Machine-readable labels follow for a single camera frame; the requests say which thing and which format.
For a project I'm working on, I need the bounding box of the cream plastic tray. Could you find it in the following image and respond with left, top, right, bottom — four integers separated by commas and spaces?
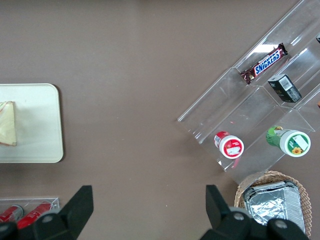
0, 82, 64, 164

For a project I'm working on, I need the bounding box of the clear acrylic bottle rack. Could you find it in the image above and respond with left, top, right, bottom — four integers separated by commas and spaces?
0, 196, 61, 224

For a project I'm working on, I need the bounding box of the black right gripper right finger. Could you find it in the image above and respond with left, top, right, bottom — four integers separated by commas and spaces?
199, 184, 270, 240

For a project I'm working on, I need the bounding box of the red lidded yogurt cup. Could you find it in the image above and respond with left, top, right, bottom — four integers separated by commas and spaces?
213, 130, 245, 159

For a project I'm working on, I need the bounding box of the clear acrylic stepped shelf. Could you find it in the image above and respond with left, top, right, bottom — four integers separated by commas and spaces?
176, 0, 320, 186

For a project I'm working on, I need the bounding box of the green lidded yogurt cup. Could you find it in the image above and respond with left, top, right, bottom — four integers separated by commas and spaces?
265, 125, 312, 158

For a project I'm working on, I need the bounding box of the light wicker basket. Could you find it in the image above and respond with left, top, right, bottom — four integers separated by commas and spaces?
233, 170, 313, 239

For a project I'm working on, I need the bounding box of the red cola bottle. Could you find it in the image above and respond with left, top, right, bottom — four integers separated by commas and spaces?
15, 202, 54, 230
0, 204, 25, 224

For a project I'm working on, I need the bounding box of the triangular sandwich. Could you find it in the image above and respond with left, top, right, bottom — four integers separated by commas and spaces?
0, 100, 19, 147

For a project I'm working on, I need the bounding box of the aluminium foil container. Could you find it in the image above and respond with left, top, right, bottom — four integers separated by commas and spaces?
240, 180, 308, 236

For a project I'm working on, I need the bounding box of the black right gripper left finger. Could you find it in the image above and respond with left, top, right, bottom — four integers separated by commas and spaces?
15, 184, 94, 240

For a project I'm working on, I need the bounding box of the small black carton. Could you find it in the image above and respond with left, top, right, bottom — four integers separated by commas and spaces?
267, 73, 303, 104

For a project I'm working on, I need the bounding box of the Snickers chocolate bar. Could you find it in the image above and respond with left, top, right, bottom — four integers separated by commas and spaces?
239, 42, 289, 85

